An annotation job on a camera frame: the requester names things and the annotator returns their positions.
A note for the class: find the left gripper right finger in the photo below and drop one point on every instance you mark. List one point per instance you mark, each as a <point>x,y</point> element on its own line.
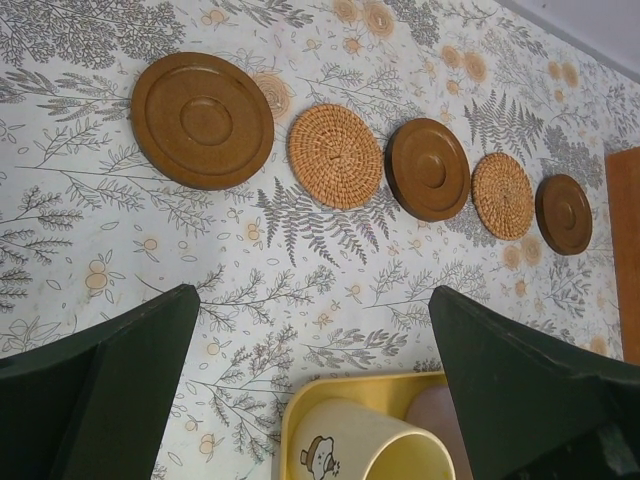
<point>531,406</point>

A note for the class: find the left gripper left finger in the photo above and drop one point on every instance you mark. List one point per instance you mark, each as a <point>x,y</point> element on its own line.
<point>95,404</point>

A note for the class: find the purple mug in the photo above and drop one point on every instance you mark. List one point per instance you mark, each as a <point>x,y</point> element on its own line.
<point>433,410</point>

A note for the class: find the woven rattan coaster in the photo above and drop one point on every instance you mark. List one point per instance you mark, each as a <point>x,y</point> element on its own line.
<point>335,156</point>
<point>503,196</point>

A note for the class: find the dark brown wooden coaster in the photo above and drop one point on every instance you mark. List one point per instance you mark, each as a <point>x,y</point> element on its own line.
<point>201,121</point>

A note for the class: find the yellow plastic tray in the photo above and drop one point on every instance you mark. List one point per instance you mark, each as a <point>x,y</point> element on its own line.
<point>389,394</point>

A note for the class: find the cream yellow mug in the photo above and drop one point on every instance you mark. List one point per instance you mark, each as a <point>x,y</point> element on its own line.
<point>340,439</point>

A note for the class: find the orange compartment organizer box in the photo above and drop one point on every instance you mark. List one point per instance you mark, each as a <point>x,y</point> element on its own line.
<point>622,171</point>

